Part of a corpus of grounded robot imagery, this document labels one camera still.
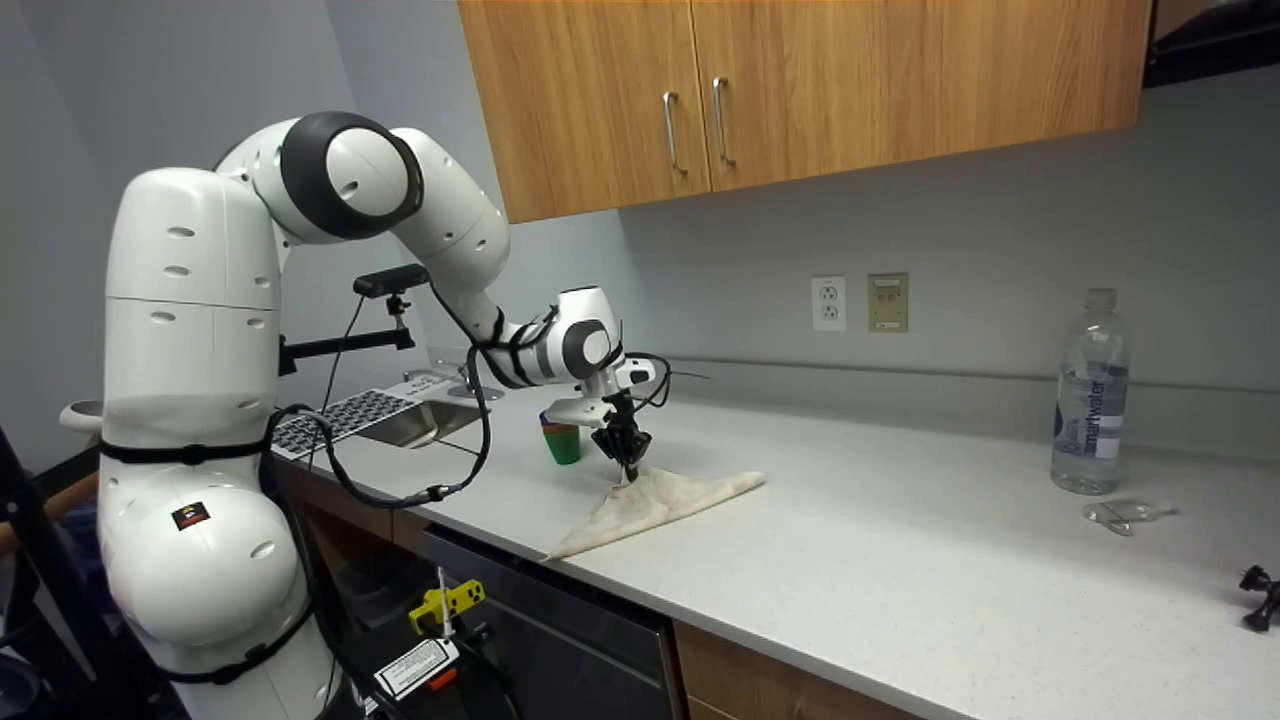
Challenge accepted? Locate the clear plastic water bottle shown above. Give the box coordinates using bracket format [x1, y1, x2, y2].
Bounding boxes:
[1049, 285, 1131, 499]

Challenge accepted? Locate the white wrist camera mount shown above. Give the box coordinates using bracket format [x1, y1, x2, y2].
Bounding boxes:
[535, 386, 612, 430]

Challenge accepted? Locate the green cup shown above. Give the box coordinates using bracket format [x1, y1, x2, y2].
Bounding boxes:
[535, 412, 591, 467]

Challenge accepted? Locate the wooden drawer front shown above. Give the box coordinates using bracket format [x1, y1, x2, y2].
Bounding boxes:
[673, 618, 927, 720]

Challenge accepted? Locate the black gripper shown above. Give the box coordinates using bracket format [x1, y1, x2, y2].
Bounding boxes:
[588, 395, 659, 483]

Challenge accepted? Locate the clear plastic wrapper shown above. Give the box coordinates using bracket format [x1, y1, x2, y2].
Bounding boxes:
[1079, 493, 1184, 541]

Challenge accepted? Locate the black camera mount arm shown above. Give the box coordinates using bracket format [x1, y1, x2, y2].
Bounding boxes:
[273, 293, 420, 378]

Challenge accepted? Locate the black stereo camera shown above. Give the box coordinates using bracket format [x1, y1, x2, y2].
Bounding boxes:
[349, 259, 436, 302]

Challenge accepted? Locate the steel sink with drainboard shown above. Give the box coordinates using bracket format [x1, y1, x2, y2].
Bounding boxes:
[269, 378, 497, 459]

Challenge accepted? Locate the yellow clamp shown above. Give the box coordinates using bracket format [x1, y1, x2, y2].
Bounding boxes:
[404, 577, 492, 639]

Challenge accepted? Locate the beige wall switch plate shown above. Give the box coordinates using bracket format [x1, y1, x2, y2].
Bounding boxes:
[866, 267, 911, 337]

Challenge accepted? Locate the black range hood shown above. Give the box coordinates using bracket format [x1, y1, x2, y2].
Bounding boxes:
[1140, 0, 1280, 90]

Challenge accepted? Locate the white wall outlet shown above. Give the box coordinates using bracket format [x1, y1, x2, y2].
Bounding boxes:
[808, 272, 851, 337]

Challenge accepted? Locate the black dishwasher front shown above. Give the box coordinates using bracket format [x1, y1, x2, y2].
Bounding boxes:
[420, 524, 690, 720]

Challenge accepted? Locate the metal cabinet handle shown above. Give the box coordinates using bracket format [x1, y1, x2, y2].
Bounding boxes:
[704, 73, 743, 176]
[659, 89, 698, 182]

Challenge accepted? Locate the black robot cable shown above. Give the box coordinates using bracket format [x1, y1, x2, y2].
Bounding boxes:
[263, 299, 677, 512]

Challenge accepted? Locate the black camera clamp stand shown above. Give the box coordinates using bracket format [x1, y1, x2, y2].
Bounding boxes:
[1236, 560, 1280, 636]

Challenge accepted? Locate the beige cloth towel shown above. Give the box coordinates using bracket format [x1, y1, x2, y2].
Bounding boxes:
[549, 459, 774, 562]

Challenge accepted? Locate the white and red device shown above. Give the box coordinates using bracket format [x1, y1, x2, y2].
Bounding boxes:
[371, 636, 469, 700]

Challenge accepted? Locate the wooden wall cabinet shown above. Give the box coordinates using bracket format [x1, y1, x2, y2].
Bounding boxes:
[457, 0, 1156, 227]

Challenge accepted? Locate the metal faucet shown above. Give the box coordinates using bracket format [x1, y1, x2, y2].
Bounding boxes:
[400, 360, 508, 405]

